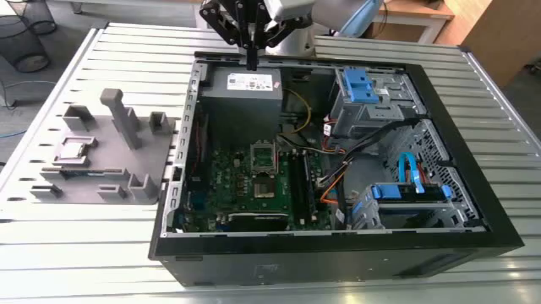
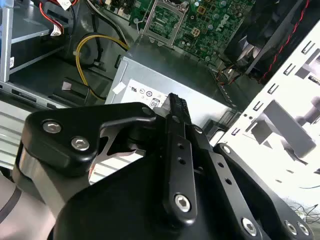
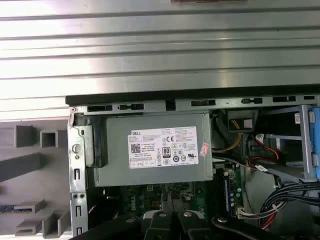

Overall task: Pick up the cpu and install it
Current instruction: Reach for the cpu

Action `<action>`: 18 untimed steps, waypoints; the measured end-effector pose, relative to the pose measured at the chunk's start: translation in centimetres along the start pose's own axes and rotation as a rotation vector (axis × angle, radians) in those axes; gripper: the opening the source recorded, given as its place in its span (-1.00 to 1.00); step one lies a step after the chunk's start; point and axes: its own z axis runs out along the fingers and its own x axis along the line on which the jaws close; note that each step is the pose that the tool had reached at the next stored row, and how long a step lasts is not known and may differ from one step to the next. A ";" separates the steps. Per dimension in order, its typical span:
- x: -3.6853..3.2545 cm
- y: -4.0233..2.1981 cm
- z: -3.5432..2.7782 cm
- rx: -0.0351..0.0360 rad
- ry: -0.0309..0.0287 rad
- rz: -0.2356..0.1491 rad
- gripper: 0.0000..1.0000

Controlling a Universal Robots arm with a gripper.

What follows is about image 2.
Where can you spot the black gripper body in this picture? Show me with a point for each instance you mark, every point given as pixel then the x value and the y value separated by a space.
pixel 120 212

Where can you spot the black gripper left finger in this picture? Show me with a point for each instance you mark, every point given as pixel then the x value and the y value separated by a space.
pixel 75 117

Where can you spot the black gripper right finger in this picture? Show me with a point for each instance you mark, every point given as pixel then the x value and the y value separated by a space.
pixel 235 200

